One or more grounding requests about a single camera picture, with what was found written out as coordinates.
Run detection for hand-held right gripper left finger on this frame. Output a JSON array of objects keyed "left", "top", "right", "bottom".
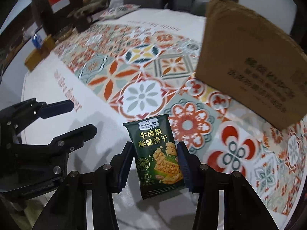
[{"left": 32, "top": 142, "right": 134, "bottom": 230}]

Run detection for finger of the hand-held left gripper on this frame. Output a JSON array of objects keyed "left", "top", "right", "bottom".
[
  {"left": 13, "top": 124, "right": 98, "bottom": 176},
  {"left": 0, "top": 98, "right": 75, "bottom": 147}
]

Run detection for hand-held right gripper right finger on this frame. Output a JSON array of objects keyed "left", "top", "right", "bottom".
[{"left": 177, "top": 141, "right": 279, "bottom": 230}]

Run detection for dark green cracker packet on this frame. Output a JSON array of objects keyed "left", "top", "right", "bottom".
[{"left": 122, "top": 114, "right": 186, "bottom": 200}]

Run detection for brown cardboard box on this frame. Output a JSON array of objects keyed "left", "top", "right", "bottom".
[{"left": 195, "top": 0, "right": 307, "bottom": 131}]

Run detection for tan wooden box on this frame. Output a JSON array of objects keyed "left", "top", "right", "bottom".
[{"left": 25, "top": 35, "right": 56, "bottom": 72}]

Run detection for small blue object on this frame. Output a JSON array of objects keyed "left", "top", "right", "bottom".
[{"left": 32, "top": 34, "right": 44, "bottom": 50}]

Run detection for patterned tile-print tablecloth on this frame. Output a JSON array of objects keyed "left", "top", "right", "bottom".
[{"left": 0, "top": 8, "right": 307, "bottom": 230}]

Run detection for dark object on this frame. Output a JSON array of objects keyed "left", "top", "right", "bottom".
[{"left": 68, "top": 0, "right": 107, "bottom": 31}]

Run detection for printed leaflets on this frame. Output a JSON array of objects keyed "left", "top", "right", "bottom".
[{"left": 99, "top": 4, "right": 141, "bottom": 20}]

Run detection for grey chair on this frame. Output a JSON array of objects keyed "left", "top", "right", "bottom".
[
  {"left": 191, "top": 0, "right": 213, "bottom": 18},
  {"left": 123, "top": 0, "right": 169, "bottom": 10}
]

